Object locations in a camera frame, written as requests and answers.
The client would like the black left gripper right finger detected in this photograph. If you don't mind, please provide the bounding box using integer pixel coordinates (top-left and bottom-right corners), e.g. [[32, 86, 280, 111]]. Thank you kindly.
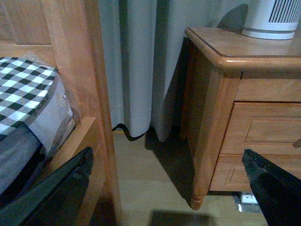
[[242, 149, 301, 226]]

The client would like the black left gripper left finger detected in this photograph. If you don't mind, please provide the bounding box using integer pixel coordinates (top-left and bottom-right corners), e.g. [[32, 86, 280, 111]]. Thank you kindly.
[[0, 147, 94, 226]]

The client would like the wooden drawer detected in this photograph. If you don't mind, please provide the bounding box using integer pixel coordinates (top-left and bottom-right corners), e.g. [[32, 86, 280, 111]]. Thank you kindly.
[[209, 154, 301, 191], [221, 102, 301, 155]]

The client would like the white floor power socket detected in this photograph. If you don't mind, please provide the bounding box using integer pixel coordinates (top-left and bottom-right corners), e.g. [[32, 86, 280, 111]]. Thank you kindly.
[[233, 192, 261, 213]]

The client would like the grey bed sheet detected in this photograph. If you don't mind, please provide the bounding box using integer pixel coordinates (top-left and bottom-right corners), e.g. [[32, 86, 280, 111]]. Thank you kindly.
[[0, 124, 41, 194]]

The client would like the white mattress in plastic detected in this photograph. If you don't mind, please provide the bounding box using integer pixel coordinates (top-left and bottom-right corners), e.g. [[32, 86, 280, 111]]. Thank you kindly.
[[24, 50, 76, 158]]

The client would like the wooden nightstand cabinet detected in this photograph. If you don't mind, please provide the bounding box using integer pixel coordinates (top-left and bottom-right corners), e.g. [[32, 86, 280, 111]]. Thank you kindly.
[[181, 27, 301, 210]]

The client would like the black white checkered cloth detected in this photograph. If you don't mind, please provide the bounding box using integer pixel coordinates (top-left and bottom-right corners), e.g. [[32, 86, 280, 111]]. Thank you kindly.
[[0, 56, 58, 140]]

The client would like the white slatted air purifier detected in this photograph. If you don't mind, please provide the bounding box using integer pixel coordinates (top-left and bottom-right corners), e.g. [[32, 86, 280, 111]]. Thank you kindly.
[[242, 0, 301, 40]]

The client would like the grey pleated curtain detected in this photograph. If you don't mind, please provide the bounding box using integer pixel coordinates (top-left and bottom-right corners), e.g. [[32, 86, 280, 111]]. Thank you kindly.
[[98, 0, 251, 142]]

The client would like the wooden bed frame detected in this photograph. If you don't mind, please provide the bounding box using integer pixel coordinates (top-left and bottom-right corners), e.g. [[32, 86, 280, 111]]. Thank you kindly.
[[0, 0, 122, 226]]

